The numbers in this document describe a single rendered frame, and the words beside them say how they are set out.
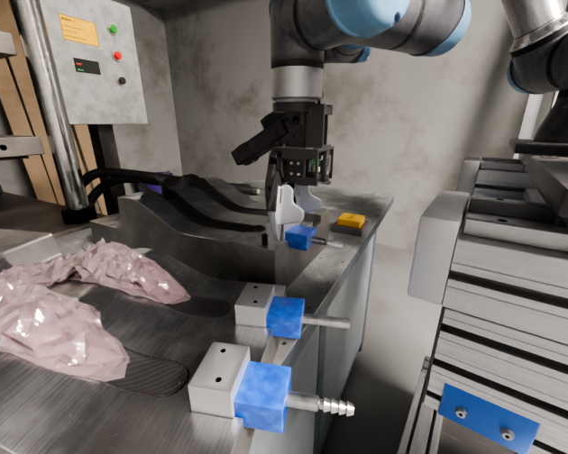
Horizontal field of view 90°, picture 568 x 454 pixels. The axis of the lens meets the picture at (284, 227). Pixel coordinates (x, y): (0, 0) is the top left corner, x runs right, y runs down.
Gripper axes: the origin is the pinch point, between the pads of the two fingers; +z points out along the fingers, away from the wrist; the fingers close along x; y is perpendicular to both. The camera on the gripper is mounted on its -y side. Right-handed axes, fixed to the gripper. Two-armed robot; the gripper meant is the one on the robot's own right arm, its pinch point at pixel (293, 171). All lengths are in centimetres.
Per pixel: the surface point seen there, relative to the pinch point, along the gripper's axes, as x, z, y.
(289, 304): -45, 8, 21
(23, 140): -32, -8, -67
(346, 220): -0.5, 11.5, 15.9
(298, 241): -31.3, 5.9, 16.2
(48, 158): 62, 16, -271
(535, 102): 148, -23, 79
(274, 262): -36.0, 8.0, 14.2
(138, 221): -36.0, 6.1, -17.5
